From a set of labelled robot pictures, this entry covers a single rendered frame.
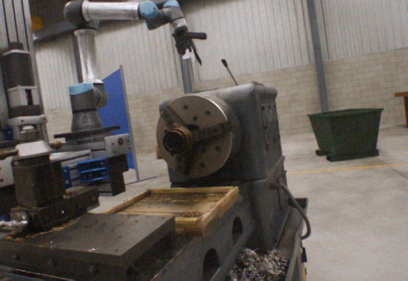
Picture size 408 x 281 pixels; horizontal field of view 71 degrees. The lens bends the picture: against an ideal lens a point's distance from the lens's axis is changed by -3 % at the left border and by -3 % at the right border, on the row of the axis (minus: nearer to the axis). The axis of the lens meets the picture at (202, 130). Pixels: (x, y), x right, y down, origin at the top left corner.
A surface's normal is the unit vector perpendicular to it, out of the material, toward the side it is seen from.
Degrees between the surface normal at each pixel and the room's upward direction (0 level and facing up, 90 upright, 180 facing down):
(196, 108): 90
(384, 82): 90
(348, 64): 90
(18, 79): 90
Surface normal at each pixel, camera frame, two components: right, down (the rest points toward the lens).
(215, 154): -0.40, 0.11
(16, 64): 0.33, 0.00
